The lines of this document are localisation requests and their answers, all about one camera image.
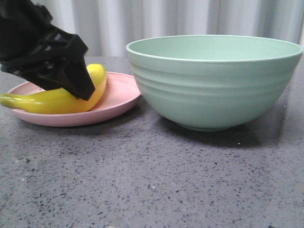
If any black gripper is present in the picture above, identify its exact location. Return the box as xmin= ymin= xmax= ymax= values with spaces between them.
xmin=0 ymin=0 xmax=95 ymax=100

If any yellow toy banana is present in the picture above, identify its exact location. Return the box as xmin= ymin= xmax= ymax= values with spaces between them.
xmin=0 ymin=64 xmax=107 ymax=114

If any pink plastic plate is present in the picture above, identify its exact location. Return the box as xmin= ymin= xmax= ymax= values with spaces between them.
xmin=11 ymin=72 xmax=141 ymax=127

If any green ribbed plastic bowl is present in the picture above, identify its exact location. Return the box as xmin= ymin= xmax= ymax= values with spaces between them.
xmin=126 ymin=35 xmax=304 ymax=132

